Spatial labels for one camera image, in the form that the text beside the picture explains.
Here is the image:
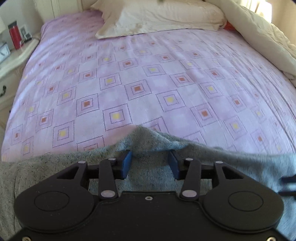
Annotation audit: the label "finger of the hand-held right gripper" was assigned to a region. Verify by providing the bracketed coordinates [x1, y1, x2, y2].
[278, 189, 296, 198]
[280, 174, 296, 184]

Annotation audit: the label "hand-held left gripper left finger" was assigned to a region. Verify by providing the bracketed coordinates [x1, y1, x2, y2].
[56, 149, 133, 200]

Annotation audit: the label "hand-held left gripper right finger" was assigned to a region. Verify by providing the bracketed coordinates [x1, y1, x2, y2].
[168, 149, 245, 201]

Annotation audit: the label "grey speckled pants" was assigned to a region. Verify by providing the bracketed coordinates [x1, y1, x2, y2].
[0, 125, 296, 235]

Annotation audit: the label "pink patterned bed sheet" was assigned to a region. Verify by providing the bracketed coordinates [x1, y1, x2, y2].
[1, 10, 296, 163]

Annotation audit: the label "cream pillow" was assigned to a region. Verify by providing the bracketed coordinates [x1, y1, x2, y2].
[90, 0, 227, 39]

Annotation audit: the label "red cloth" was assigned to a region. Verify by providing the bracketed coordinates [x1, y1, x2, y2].
[223, 21, 237, 32]

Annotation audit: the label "cream wooden nightstand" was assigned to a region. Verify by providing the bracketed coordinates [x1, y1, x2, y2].
[0, 38, 41, 130]

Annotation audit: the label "cream duvet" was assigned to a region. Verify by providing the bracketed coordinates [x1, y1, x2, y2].
[208, 0, 296, 88]

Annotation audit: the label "white alarm clock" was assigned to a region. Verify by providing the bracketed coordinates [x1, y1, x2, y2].
[0, 42, 11, 62]

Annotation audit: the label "red bottle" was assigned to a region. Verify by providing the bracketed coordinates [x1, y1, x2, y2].
[8, 21, 23, 50]

